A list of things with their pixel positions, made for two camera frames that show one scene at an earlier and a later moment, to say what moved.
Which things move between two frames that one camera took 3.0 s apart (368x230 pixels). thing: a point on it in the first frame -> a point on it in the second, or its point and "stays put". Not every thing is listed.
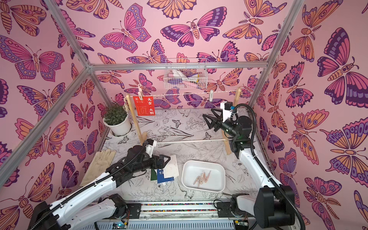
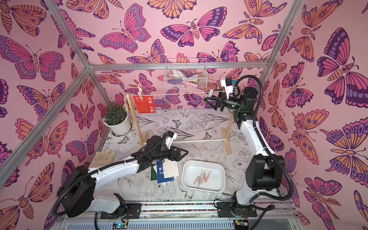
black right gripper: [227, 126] -> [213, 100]
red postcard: [145, 107] stays put
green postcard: [153, 175] stays put
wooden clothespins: [206, 178] stays put
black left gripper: [161, 165] -> [177, 157]
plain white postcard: [171, 170] stays put
